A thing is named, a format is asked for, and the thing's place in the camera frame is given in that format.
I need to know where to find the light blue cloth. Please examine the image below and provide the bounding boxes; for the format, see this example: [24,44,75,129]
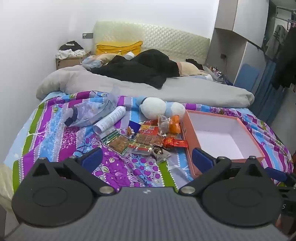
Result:
[82,56,102,69]

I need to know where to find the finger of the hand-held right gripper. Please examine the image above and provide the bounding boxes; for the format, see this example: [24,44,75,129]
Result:
[266,167,296,186]

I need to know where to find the cluster of small bottles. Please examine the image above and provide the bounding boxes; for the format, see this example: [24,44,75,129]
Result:
[206,65,233,84]

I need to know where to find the translucent plastic bag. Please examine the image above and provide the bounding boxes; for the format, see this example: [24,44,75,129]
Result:
[64,91,118,127]

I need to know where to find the brown nightstand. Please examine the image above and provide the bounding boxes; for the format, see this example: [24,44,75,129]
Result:
[55,51,92,70]

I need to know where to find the red label snack packet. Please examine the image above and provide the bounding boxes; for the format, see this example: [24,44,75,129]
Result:
[136,123,160,145]

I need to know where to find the clear packet with grey cake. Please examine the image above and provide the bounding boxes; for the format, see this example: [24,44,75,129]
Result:
[158,115,173,135]

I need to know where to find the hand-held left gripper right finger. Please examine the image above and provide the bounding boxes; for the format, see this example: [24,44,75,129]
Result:
[179,148,266,195]

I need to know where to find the white and blue plush toy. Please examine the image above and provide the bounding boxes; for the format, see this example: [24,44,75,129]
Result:
[135,97,186,120]

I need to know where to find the dark mushroom snack packet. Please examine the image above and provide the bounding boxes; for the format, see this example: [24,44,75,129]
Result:
[151,145,172,163]

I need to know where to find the dark cloth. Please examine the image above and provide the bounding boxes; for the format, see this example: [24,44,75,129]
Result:
[186,59,205,70]

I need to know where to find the small blue snack packet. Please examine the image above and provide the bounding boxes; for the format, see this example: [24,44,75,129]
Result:
[128,120,142,135]

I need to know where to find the yellow pillow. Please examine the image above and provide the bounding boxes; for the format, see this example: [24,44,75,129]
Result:
[96,41,143,56]

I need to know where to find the white wardrobe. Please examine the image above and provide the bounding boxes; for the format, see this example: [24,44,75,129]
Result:
[206,0,271,88]

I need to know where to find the blue curtain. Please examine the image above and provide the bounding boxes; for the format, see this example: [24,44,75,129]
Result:
[251,59,287,121]

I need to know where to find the black jacket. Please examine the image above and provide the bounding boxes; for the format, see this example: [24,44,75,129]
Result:
[89,49,181,90]

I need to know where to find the cream quilted headboard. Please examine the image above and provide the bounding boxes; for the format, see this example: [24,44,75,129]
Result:
[92,21,211,65]

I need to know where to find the pink cardboard box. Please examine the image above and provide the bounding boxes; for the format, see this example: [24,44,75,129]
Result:
[181,110,265,176]

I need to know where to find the orange snack packet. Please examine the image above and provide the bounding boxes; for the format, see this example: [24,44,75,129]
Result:
[171,115,181,133]

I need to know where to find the white crumpled clothes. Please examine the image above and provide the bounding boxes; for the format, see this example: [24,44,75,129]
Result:
[58,49,85,59]

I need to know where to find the black hanging garment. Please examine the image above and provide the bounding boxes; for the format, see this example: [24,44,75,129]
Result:
[272,28,296,90]

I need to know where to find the grey striped hanging garment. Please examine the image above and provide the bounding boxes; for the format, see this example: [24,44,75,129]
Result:
[265,24,287,59]

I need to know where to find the grey duvet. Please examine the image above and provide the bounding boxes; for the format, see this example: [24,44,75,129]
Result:
[36,65,255,108]

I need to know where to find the red crinkled snack packet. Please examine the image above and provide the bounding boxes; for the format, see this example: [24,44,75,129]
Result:
[162,136,189,149]

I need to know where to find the green label snack packet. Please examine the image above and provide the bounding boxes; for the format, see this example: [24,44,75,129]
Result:
[99,126,136,155]

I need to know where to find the black crumpled clothes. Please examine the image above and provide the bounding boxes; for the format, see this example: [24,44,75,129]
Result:
[59,41,84,51]

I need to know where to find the brown snack packet red strip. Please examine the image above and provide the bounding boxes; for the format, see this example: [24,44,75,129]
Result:
[128,142,155,152]

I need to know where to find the pink and beige pillow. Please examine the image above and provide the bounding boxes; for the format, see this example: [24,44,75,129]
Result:
[178,61,205,76]

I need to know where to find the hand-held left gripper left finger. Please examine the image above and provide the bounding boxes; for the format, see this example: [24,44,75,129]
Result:
[31,147,115,195]

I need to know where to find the white spray bottle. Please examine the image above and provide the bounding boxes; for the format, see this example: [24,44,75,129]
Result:
[93,106,127,134]

